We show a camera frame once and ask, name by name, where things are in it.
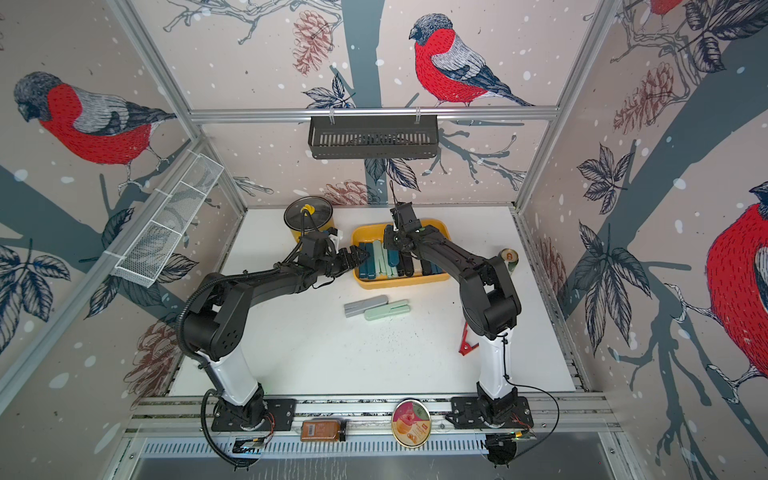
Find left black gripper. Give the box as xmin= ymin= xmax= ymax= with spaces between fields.
xmin=314 ymin=245 xmax=371 ymax=278

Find black pliers pair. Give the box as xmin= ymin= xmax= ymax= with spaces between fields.
xmin=399 ymin=252 xmax=415 ymax=277

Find dark teal pliers bottom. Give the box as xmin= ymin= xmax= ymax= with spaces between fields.
xmin=364 ymin=243 xmax=377 ymax=280

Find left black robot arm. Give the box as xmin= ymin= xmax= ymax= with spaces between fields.
xmin=177 ymin=230 xmax=369 ymax=430

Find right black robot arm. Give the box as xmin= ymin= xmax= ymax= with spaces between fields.
xmin=384 ymin=202 xmax=522 ymax=425

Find yellow plastic storage box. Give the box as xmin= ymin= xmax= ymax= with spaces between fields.
xmin=352 ymin=223 xmax=450 ymax=290

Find grey pruning pliers centre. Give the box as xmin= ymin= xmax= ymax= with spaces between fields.
xmin=344 ymin=295 xmax=389 ymax=318

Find small brown box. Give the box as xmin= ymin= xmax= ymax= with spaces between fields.
xmin=300 ymin=418 xmax=347 ymax=442

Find yellow pot with dark lid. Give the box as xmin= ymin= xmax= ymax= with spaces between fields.
xmin=283 ymin=196 xmax=335 ymax=242

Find red plastic tool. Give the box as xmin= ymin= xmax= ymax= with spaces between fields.
xmin=458 ymin=323 xmax=479 ymax=356

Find round pink tin lid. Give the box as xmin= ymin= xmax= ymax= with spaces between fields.
xmin=391 ymin=399 xmax=432 ymax=448

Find black hanging wire basket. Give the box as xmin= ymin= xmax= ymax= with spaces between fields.
xmin=308 ymin=115 xmax=440 ymax=160

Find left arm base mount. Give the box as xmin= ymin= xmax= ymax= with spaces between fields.
xmin=212 ymin=386 xmax=297 ymax=433

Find white mesh wall basket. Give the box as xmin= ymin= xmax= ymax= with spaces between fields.
xmin=111 ymin=151 xmax=224 ymax=287

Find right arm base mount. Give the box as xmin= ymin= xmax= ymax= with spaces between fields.
xmin=445 ymin=383 xmax=534 ymax=430

